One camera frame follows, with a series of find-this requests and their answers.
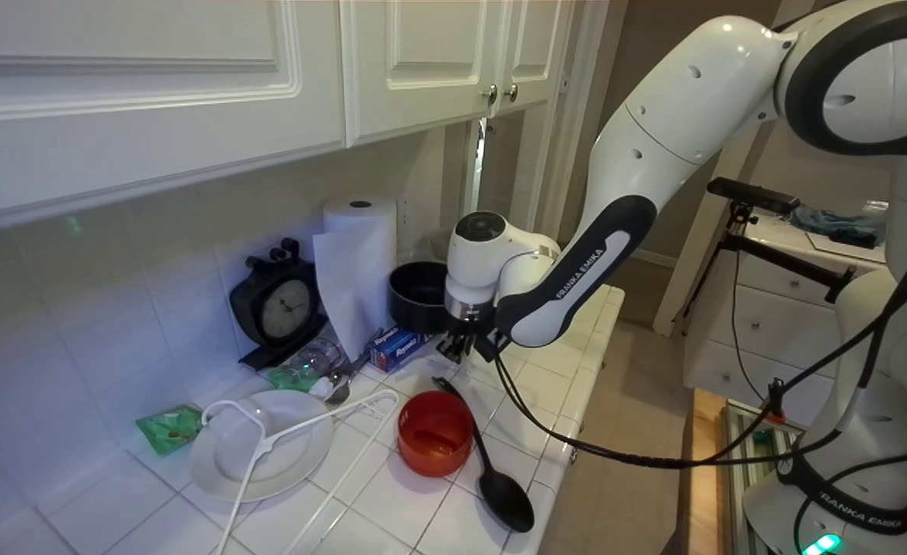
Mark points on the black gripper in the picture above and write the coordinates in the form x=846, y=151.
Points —
x=476, y=335

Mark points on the blue baking sheet box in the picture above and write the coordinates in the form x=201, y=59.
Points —
x=393, y=351

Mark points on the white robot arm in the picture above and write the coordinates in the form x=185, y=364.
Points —
x=832, y=83

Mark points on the white plastic clothes hanger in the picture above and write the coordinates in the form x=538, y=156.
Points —
x=270, y=443

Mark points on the orange plastic bowl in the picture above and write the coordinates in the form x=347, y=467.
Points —
x=433, y=434

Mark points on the metal spoon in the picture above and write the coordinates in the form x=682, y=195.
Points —
x=337, y=393

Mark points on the white paper towel roll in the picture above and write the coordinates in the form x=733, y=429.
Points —
x=352, y=264

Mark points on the green wrapped packet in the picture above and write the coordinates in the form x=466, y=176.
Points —
x=298, y=377

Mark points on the black plastic ladle spoon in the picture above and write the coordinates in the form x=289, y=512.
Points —
x=505, y=495

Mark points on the black kitchen scale clock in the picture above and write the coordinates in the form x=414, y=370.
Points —
x=276, y=306

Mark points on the white round plate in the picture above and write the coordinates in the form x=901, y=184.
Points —
x=264, y=448

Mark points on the white upper cabinet middle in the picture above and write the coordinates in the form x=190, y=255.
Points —
x=414, y=64

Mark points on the white drawer cabinet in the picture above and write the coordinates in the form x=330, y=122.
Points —
x=756, y=321

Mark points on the white upper cabinet right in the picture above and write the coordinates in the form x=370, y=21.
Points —
x=535, y=30

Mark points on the green sponge packet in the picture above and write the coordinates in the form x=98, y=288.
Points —
x=171, y=429

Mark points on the blue cloth on counter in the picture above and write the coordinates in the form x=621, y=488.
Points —
x=842, y=230

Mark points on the white upper cabinet left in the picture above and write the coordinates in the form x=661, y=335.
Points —
x=105, y=100

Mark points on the black saucepan with handle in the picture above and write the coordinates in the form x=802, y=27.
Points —
x=417, y=299

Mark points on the black camera on stand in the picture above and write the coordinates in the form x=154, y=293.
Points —
x=742, y=207

